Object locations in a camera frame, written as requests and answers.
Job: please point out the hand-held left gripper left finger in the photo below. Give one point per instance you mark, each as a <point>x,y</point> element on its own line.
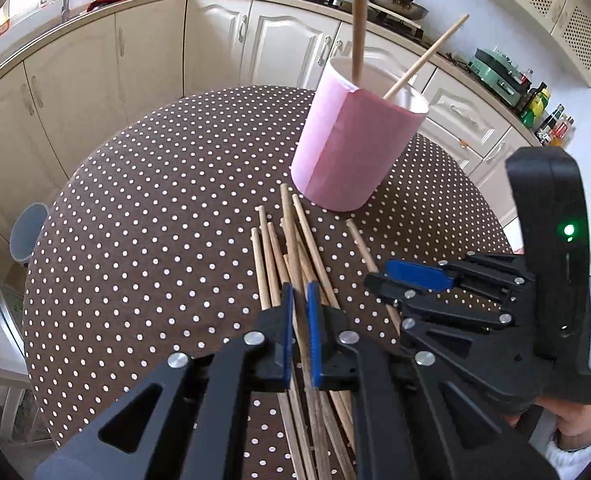
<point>286,340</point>

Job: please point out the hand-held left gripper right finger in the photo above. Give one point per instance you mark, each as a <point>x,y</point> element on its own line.
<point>314,340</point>

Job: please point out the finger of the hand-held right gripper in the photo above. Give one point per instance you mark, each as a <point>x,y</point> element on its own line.
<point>415,272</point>
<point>390,290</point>

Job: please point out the bunch of chopsticks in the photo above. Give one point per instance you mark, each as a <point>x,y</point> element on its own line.
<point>270,260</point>

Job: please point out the wooden chopstick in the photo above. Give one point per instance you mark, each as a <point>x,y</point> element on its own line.
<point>290,240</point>
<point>359,20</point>
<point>425,57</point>

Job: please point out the pink cylindrical cup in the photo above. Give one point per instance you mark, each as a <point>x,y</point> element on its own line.
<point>345,155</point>

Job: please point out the person's right forearm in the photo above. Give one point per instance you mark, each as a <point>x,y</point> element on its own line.
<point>570,457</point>

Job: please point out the person's right hand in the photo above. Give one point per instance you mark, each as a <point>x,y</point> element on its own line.
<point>580,425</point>

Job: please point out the cluster of condiment bottles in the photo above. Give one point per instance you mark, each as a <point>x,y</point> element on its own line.
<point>533,107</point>

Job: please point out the green electric grill cooker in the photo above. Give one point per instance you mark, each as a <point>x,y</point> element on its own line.
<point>498,75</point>

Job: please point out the beige kitchen countertop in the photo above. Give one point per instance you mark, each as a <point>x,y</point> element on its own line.
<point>468,74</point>

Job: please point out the wooden trivet board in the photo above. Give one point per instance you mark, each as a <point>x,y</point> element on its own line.
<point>405,24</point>

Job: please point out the steel wok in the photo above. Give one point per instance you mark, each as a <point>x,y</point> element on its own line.
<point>395,2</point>

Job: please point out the grey waste bin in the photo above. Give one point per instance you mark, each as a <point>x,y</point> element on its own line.
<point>28,230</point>

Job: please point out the cream lower kitchen cabinets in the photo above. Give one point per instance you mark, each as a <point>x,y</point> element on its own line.
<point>145,55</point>

